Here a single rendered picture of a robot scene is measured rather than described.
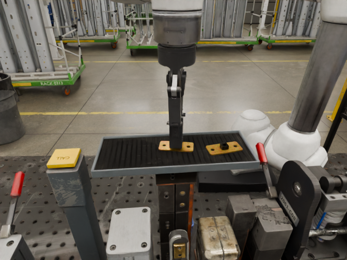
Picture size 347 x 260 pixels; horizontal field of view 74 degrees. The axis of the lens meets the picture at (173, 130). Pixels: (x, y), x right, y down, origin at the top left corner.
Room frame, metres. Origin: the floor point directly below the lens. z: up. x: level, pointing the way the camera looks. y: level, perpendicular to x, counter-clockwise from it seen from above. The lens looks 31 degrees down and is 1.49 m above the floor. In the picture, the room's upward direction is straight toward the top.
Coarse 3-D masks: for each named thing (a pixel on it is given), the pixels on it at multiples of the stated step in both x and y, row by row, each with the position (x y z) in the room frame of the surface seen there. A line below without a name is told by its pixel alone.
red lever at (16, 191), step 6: (18, 174) 0.40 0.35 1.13; (24, 174) 0.41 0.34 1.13; (18, 180) 0.39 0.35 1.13; (12, 186) 0.38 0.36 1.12; (18, 186) 0.38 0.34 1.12; (12, 192) 0.36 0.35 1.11; (18, 192) 0.37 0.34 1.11; (12, 198) 0.36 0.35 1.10; (12, 204) 0.35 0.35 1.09; (12, 210) 0.34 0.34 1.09; (12, 216) 0.33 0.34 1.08; (6, 222) 0.32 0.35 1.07; (12, 222) 0.32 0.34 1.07; (6, 228) 0.30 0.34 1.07; (12, 228) 0.31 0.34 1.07; (0, 234) 0.29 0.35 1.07; (6, 234) 0.29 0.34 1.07; (12, 234) 0.30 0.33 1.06
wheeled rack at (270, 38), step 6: (276, 0) 7.05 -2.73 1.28; (270, 24) 7.96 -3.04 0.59; (270, 30) 7.06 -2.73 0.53; (264, 36) 7.42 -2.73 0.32; (270, 36) 7.05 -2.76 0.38; (282, 36) 7.64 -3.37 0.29; (294, 36) 7.45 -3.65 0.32; (306, 36) 7.46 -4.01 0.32; (270, 42) 7.03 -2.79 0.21; (276, 42) 7.04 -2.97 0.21; (282, 42) 7.05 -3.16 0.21; (288, 42) 7.06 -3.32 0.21; (294, 42) 7.07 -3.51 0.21; (300, 42) 7.08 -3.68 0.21; (306, 42) 8.05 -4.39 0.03; (270, 48) 7.12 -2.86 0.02
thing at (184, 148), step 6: (162, 144) 0.48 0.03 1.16; (168, 144) 0.48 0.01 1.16; (186, 144) 0.48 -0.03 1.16; (192, 144) 0.48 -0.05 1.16; (162, 150) 0.46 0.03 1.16; (168, 150) 0.45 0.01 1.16; (174, 150) 0.45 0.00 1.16; (180, 150) 0.45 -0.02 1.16; (186, 150) 0.45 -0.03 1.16; (192, 150) 0.45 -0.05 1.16
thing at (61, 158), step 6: (60, 150) 0.46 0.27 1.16; (66, 150) 0.46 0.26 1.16; (72, 150) 0.46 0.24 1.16; (78, 150) 0.46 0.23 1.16; (54, 156) 0.43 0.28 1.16; (60, 156) 0.43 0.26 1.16; (66, 156) 0.43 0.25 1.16; (72, 156) 0.43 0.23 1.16; (78, 156) 0.44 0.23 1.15; (48, 162) 0.41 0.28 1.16; (54, 162) 0.41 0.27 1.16; (60, 162) 0.41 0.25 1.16; (66, 162) 0.41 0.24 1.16; (72, 162) 0.41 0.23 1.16
